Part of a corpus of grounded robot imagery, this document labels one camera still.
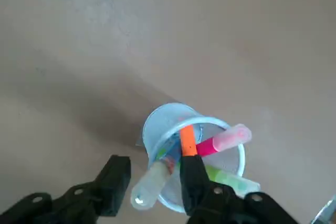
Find orange pen with clear cap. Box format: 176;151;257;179
179;125;198;157

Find green pen with clear cap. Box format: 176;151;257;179
204;165;261;196

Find clear plastic pen cup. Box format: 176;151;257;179
142;102;246;214

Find pink pen with clear cap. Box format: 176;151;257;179
196;123;253;157

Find blue pen with clear cap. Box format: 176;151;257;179
130;140;185;211

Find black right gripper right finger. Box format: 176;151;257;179
179;154;302;224

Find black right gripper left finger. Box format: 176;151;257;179
0;154;132;224

